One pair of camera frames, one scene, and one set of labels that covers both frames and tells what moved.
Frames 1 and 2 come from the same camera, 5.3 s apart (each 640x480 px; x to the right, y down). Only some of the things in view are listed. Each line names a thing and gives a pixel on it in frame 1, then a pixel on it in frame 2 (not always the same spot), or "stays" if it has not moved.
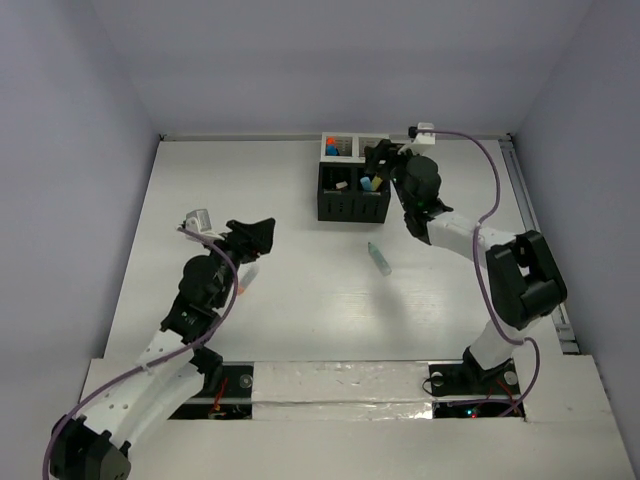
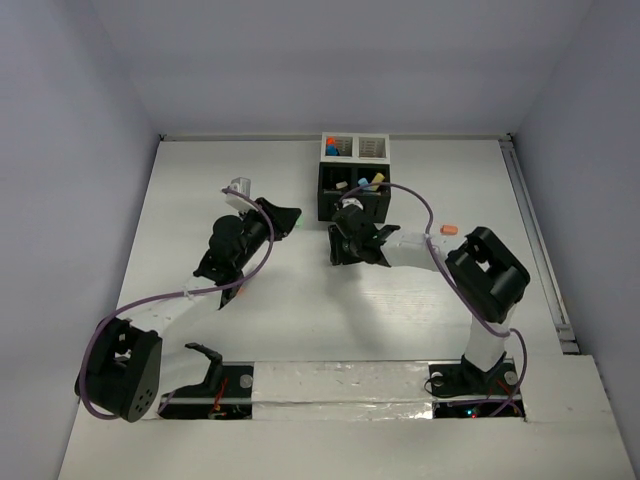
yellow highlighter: [376, 182] stays
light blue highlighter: [366, 183] stays
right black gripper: [385, 150] to [338, 253]
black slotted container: [341, 197] stays
